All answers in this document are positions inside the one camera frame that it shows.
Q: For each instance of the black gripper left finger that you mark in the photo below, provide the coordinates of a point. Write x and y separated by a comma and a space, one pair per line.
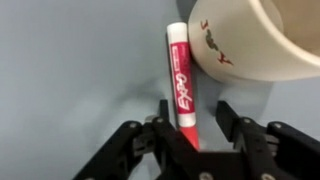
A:
163, 150

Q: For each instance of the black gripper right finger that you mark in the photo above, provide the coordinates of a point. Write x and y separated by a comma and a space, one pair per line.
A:
266, 150

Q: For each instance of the red dry erase marker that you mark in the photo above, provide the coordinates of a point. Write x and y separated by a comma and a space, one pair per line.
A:
181, 73

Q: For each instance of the white ceramic mug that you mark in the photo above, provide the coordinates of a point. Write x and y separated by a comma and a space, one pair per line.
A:
246, 43

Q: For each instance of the blue chair holding mug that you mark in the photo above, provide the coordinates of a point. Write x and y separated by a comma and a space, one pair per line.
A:
66, 66

